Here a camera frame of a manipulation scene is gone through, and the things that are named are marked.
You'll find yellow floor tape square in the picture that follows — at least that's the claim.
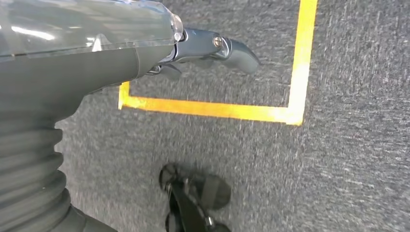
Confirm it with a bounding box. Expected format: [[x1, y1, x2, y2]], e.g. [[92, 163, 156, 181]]
[[117, 0, 318, 126]]

